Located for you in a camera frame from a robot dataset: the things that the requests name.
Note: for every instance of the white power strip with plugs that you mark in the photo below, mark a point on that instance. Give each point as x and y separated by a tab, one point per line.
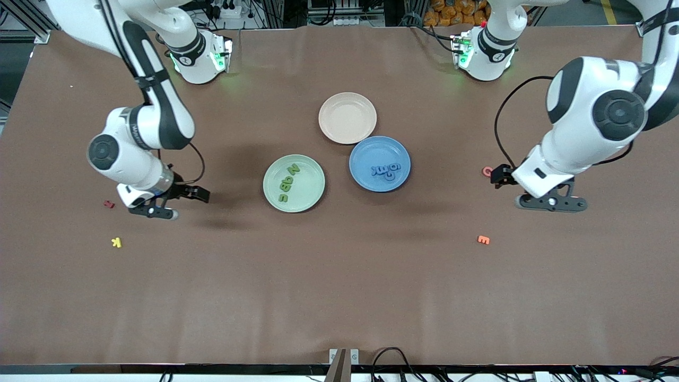
233	11

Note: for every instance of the silver mounting bracket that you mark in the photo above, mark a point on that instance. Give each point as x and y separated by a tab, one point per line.
354	356

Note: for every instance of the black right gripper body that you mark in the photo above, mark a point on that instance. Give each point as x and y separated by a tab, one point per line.
180	190

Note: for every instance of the green foam digit nine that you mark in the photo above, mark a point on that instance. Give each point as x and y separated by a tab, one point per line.
288	179

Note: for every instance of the brown table cover sheet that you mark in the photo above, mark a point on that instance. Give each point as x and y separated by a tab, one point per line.
339	276

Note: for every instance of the dark red foam letter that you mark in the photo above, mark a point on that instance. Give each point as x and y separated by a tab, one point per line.
109	203

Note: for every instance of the blue plate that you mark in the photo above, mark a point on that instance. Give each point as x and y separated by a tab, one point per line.
371	151

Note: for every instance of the small white power strip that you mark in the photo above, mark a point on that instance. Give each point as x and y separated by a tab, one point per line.
345	21

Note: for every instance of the green foam letter U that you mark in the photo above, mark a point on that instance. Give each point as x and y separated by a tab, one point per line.
284	198

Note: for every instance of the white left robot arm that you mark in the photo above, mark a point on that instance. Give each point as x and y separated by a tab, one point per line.
578	138

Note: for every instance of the orange foam letter E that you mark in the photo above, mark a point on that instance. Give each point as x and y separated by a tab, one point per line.
483	240

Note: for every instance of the green plate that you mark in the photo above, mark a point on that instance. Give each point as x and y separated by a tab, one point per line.
310	183

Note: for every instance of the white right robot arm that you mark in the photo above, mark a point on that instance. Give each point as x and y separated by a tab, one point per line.
127	159

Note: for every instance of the yellow foam letter K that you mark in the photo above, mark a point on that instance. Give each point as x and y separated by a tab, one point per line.
116	242

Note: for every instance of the aluminium frame post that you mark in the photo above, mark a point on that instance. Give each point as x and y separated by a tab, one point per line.
41	37

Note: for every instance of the beige plate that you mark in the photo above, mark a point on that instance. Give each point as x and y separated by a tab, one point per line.
347	118

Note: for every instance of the brown mounting post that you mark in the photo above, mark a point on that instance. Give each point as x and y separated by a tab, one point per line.
339	369

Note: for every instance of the green foam letter B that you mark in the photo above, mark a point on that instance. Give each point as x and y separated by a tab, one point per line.
286	187

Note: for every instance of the blue foam letter X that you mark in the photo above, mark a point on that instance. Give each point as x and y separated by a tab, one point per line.
376	171

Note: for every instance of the green foam letter N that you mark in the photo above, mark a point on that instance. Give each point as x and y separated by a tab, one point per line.
293	170

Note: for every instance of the pink foam letter Q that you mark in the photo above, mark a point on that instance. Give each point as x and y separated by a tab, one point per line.
485	171

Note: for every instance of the blue foam letter M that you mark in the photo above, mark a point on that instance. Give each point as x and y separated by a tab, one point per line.
385	170

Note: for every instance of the orange fruit net bag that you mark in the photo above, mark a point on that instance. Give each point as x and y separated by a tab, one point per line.
451	13

